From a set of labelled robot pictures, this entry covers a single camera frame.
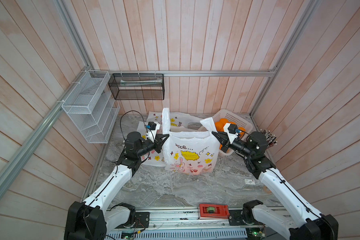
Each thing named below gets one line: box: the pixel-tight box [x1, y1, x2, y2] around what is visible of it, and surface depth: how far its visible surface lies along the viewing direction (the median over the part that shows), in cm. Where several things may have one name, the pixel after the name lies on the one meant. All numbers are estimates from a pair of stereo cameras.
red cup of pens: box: [260, 129, 278, 149], surface depth 87 cm
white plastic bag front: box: [162, 107, 220, 176], surface depth 75 cm
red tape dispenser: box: [199, 203, 230, 219], surface depth 73 cm
